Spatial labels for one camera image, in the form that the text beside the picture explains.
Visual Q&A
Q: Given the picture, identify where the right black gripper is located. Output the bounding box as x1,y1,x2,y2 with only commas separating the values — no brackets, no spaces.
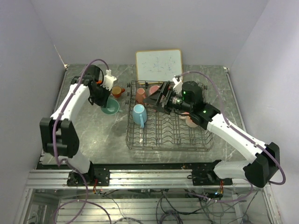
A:
143,82,192,115

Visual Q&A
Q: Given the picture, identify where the small orange cup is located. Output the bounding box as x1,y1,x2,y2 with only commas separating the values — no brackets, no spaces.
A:
111,86,125,98

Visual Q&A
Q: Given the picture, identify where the mint green cup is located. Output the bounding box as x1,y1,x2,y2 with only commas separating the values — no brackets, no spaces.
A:
101,97,123,115

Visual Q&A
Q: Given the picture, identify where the light blue mug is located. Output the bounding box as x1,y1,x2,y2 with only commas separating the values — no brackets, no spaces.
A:
132,104,147,128

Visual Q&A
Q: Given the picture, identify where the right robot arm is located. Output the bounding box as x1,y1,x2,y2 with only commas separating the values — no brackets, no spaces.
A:
143,81,280,188

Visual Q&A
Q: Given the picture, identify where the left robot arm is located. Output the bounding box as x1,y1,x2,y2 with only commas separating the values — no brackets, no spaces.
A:
39,64,116,186

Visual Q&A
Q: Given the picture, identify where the dusty pink mug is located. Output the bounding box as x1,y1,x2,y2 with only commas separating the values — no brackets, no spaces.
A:
149,85,160,96

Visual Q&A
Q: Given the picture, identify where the salmon pink mug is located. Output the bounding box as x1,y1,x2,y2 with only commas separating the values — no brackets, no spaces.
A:
135,88,146,105

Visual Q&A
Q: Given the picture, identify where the pale pink gradient mug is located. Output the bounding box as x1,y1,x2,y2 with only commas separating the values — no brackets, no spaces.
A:
180,112,198,128

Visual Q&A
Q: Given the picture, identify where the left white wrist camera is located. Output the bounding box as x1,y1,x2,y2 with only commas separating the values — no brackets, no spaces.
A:
102,69,117,91

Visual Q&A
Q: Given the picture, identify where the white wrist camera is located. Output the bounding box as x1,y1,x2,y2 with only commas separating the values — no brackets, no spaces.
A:
172,75,183,94
102,69,117,91

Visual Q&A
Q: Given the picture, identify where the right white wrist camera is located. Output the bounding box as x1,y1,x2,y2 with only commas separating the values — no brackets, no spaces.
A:
172,75,183,94

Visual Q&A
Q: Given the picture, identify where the white whiteboard with wooden frame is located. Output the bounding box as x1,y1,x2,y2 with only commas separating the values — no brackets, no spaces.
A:
135,49,183,83

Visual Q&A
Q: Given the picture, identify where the grey wire dish rack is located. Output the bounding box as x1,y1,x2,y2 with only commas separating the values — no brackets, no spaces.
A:
126,81,214,152

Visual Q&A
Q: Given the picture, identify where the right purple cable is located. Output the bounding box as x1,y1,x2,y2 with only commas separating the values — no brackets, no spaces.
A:
174,71,287,203

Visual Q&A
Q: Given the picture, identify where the purple cable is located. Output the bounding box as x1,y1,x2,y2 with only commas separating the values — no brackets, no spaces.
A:
52,59,112,221
174,71,287,203

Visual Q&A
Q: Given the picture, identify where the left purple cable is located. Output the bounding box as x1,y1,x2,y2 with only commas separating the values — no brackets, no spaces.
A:
52,59,112,221

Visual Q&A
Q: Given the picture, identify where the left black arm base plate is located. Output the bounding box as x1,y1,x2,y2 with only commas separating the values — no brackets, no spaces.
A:
66,164,110,187

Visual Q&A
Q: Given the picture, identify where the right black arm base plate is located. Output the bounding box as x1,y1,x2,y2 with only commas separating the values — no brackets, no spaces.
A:
185,160,233,186

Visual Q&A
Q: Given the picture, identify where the aluminium frame rail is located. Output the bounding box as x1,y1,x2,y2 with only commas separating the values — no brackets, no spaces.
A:
25,168,271,190

